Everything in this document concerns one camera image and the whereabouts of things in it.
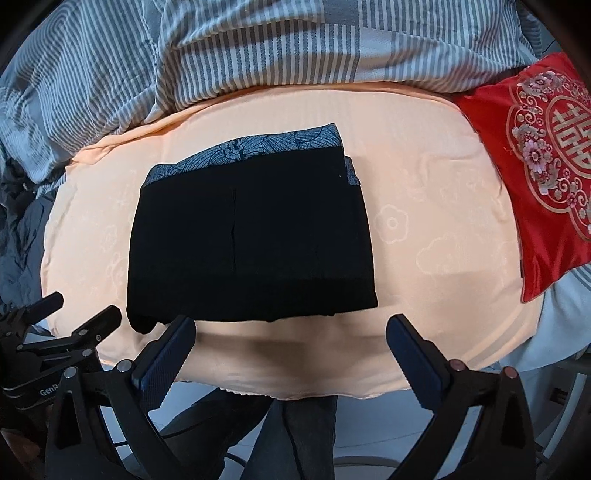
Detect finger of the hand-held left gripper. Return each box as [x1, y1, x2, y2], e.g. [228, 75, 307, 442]
[0, 292, 64, 344]
[14, 305, 123, 384]

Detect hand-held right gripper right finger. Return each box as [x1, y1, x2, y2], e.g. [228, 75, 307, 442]
[385, 314, 537, 480]

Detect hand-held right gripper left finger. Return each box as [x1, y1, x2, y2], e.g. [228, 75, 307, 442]
[44, 315, 222, 480]

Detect black pants patterned blue waistband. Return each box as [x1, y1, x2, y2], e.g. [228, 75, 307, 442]
[127, 122, 379, 334]

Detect peach bed sheet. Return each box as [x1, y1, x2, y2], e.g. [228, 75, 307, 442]
[39, 83, 541, 400]

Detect person's legs in jeans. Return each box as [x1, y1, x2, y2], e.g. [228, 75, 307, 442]
[252, 394, 339, 480]

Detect red embroidered cushion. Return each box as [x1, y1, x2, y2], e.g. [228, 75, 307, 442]
[450, 52, 591, 303]

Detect grey white striped duvet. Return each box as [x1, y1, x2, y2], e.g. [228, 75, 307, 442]
[0, 0, 561, 185]

